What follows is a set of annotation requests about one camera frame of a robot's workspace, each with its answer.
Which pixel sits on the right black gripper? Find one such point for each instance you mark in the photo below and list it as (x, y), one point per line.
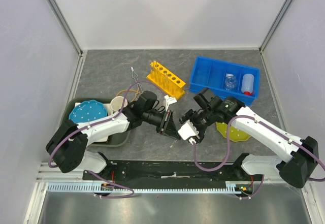
(190, 115)

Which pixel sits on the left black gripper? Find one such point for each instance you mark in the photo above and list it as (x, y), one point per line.
(171, 131)

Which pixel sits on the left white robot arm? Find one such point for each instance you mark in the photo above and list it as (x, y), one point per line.
(68, 146)

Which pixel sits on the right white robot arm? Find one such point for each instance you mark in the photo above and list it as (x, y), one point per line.
(295, 158)

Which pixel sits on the yellow test tube rack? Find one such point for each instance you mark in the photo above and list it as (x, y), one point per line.
(172, 76)

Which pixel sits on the green dotted plate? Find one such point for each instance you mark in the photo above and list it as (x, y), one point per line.
(236, 135)

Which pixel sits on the blue plastic bin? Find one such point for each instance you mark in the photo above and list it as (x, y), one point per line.
(211, 73)

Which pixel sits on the dark green tray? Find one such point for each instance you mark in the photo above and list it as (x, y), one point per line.
(82, 109)

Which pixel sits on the clear glass beaker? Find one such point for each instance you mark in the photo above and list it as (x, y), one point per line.
(230, 82)

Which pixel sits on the white cup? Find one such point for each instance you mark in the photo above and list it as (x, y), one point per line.
(117, 103)

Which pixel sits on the metal crucible tongs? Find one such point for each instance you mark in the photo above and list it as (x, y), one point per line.
(139, 89)

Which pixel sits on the plastic wash bottle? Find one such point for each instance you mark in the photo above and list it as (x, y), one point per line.
(247, 84)

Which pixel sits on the blue dotted plate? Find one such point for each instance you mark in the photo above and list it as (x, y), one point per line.
(87, 113)

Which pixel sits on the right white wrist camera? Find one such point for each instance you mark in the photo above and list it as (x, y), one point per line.
(189, 133)

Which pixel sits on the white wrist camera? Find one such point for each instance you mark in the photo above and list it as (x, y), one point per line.
(189, 133)
(168, 101)

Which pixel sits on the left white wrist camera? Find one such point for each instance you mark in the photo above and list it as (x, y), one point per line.
(168, 101)

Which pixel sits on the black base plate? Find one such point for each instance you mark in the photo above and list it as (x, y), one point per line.
(172, 175)

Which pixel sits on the slotted cable duct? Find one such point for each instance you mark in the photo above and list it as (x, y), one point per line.
(65, 187)

